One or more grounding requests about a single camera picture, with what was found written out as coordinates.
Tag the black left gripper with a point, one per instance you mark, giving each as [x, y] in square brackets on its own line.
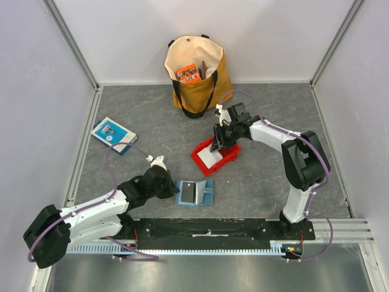
[171, 190]

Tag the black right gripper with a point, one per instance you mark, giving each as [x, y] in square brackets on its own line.
[219, 137]

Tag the stack of white cards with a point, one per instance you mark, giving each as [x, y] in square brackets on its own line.
[209, 159]

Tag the grey slotted cable duct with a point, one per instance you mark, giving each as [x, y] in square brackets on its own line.
[108, 248]

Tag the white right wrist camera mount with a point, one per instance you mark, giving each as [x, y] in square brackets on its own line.
[223, 115]

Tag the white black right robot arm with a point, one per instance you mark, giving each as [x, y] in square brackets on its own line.
[305, 163]

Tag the aluminium frame rail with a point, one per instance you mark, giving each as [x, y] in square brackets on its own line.
[345, 230]

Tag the red plastic bin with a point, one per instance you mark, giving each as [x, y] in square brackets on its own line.
[229, 155]

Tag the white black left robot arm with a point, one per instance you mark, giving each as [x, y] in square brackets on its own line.
[55, 231]

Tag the blue white razor box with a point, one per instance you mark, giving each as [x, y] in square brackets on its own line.
[109, 132]

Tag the blue leather card holder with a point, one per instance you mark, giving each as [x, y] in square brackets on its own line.
[204, 193]

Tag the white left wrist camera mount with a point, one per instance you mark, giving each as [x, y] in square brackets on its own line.
[157, 161]

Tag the brown item in bag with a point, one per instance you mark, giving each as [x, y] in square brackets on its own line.
[204, 71]

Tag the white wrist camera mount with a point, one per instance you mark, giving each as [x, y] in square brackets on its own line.
[157, 161]
[223, 115]

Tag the orange snack packet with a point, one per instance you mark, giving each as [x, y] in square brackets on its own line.
[189, 74]

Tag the black VIP credit card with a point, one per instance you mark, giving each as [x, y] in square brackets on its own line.
[188, 192]

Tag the brown tote bag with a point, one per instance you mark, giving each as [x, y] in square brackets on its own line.
[194, 99]

